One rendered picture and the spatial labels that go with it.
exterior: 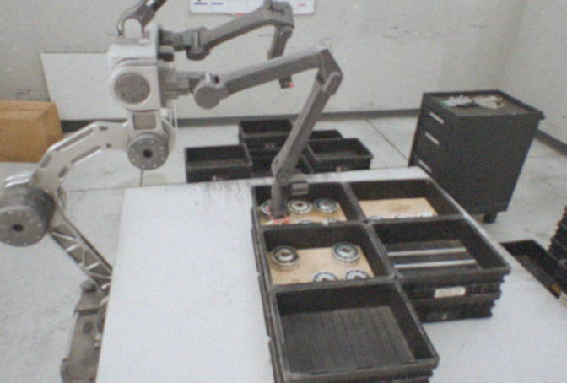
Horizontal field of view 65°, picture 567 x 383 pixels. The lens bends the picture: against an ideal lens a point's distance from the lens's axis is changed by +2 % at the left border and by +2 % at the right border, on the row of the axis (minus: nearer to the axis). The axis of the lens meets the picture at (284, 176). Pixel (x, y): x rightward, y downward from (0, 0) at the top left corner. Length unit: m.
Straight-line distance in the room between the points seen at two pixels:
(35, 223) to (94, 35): 2.88
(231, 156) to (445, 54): 3.11
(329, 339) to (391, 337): 0.18
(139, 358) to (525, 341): 1.24
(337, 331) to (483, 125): 1.99
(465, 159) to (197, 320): 2.12
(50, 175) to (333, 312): 1.14
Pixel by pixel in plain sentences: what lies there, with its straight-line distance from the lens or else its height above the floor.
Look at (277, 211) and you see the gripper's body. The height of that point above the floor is 0.96.
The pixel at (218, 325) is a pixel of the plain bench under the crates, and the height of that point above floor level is 0.70.
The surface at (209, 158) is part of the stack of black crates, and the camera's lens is 2.93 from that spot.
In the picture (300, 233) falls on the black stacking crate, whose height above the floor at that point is 0.91.
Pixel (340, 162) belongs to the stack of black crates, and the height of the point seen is 0.56.
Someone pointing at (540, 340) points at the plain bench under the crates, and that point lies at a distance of 1.79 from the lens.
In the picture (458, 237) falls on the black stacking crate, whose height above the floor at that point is 0.84.
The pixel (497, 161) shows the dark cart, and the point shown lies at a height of 0.56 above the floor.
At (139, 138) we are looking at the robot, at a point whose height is 1.19.
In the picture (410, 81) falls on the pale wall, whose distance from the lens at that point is 5.21.
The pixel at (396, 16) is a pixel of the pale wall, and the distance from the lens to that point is 4.92.
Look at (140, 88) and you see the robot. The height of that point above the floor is 1.45.
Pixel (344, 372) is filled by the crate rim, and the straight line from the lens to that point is 1.17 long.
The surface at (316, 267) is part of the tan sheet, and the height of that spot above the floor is 0.83.
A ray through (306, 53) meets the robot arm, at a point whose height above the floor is 1.54.
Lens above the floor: 1.86
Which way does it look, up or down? 30 degrees down
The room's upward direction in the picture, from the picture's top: 3 degrees clockwise
